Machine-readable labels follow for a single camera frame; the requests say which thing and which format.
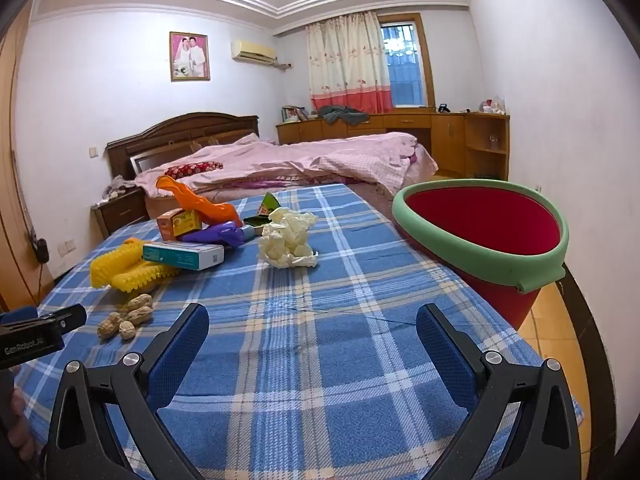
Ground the black wall charger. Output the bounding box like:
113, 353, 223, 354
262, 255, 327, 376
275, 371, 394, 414
31, 230, 50, 263

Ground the pink quilt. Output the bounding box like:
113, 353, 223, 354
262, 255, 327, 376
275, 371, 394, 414
134, 132, 438, 196

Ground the small yellow box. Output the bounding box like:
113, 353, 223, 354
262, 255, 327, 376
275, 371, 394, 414
173, 210, 203, 236

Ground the blue plaid cloth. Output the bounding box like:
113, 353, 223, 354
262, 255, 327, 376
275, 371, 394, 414
10, 182, 586, 480

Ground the purple plastic bag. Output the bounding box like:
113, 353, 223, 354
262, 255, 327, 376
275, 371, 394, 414
181, 221, 251, 250

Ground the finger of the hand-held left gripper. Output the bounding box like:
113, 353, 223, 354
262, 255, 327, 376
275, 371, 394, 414
0, 304, 87, 337

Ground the orange cardboard box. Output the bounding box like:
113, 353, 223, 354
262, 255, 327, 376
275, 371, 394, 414
156, 208, 187, 242

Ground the orange plastic bag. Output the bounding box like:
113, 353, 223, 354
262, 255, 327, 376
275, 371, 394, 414
155, 175, 238, 224

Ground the dark wooden nightstand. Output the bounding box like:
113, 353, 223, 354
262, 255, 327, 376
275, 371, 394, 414
91, 187, 150, 240

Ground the dark wooden bed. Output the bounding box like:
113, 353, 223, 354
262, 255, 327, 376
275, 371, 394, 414
105, 112, 438, 221

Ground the white tissue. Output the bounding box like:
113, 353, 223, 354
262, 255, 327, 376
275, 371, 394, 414
256, 207, 319, 270

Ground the framed wall photo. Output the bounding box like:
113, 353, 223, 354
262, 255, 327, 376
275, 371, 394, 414
169, 31, 211, 82

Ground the pale crumpled cloth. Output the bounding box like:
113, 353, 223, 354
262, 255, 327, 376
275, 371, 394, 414
102, 176, 136, 200

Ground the grey clothing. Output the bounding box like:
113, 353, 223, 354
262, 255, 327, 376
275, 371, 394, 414
317, 106, 371, 127

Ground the yellow bubble wrap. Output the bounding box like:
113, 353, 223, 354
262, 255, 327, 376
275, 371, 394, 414
90, 238, 181, 295

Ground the green snack wrapper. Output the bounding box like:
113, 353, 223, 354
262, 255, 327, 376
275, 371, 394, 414
243, 191, 281, 228

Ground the red bucket with green rim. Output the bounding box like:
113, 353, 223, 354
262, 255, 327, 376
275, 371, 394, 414
391, 179, 571, 331

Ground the person's left hand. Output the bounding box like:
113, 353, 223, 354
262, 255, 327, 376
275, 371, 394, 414
0, 389, 38, 462

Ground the red floral pillow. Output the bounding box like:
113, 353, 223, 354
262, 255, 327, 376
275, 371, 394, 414
164, 161, 224, 179

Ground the white air conditioner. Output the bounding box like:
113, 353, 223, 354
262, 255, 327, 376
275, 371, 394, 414
231, 40, 277, 65

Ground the wooden wardrobe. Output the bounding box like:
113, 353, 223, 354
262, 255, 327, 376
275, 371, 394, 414
0, 10, 56, 311

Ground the cream and red curtain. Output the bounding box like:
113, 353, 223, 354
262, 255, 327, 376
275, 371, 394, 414
306, 11, 393, 114

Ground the wooden framed window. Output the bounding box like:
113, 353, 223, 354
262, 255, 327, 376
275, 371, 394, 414
378, 12, 436, 109

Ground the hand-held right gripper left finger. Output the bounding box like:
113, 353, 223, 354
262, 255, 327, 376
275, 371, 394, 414
42, 303, 211, 480

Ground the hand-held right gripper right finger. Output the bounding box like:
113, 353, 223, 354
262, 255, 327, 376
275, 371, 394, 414
416, 303, 583, 480

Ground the long wooden desk cabinet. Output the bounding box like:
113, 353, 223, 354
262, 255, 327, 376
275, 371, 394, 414
276, 112, 511, 181

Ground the mauve bed sheet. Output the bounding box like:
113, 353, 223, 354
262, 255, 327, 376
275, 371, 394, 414
145, 172, 401, 221

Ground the white and teal box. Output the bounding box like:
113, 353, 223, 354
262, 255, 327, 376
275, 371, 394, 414
142, 241, 226, 272

